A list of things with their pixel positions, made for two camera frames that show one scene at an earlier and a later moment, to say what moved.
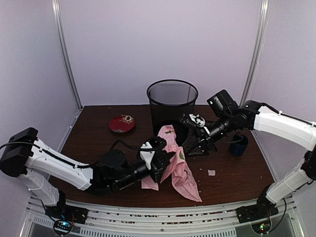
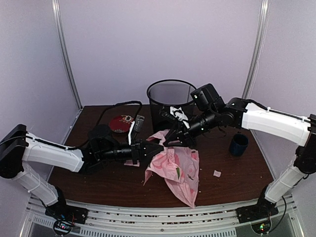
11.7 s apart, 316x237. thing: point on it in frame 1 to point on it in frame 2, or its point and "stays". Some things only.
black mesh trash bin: (169, 100) stays
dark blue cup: (239, 144) stays
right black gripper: (201, 136) to (183, 135)
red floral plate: (122, 123) stays
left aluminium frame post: (56, 6) stays
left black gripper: (160, 160) to (138, 152)
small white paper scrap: (211, 172) to (217, 173)
